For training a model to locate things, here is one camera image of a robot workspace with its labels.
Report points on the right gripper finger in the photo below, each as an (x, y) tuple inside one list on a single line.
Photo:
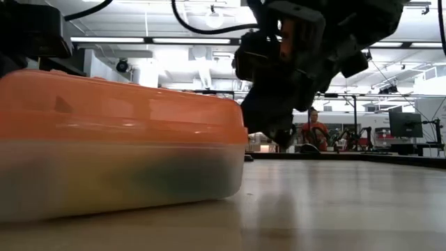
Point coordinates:
[(265, 111), (285, 141)]

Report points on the orange plastic box lid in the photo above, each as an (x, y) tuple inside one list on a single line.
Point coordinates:
[(104, 108)]

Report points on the translucent plastic storage box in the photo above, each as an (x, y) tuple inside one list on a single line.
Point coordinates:
[(104, 174)]

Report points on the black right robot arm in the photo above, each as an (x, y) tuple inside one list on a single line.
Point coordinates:
[(376, 17)]

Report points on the background black robot arm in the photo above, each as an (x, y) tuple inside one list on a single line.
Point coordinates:
[(352, 137)]

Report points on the person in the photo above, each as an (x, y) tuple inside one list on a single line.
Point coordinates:
[(315, 129)]

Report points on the round black ceiling spotlight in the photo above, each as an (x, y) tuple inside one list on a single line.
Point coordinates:
[(122, 65)]

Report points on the long ceiling light strip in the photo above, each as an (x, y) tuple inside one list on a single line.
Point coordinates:
[(191, 40)]

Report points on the black computer monitor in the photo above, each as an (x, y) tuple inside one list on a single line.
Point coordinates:
[(406, 125)]

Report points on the black ceiling camera cluster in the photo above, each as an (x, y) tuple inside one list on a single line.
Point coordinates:
[(388, 90), (367, 55)]

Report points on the black table frame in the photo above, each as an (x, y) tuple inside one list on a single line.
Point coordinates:
[(348, 157)]

